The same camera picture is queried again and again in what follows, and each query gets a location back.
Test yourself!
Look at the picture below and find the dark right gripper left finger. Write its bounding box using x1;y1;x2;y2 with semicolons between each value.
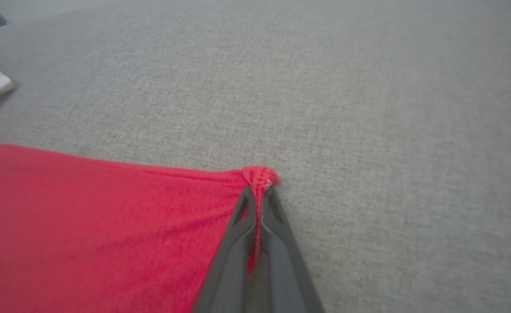
192;186;258;313

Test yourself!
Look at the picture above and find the grey fabric sofa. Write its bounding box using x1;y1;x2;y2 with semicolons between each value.
0;0;511;313

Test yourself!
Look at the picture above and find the red shirt with white sleeves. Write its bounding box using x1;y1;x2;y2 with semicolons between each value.
0;144;281;313

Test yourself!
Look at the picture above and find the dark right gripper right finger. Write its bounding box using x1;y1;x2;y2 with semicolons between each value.
244;185;326;313

